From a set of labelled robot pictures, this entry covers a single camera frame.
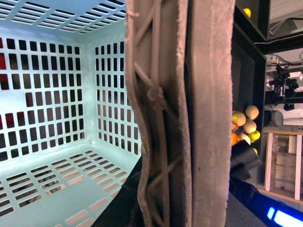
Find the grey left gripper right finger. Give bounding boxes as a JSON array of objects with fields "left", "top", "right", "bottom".
[{"left": 188, "top": 0, "right": 235, "bottom": 227}]

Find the light blue plastic basket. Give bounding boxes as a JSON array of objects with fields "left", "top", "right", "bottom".
[{"left": 0, "top": 0, "right": 141, "bottom": 227}]

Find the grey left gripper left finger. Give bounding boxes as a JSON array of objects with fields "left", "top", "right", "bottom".
[{"left": 125, "top": 0, "right": 192, "bottom": 227}]

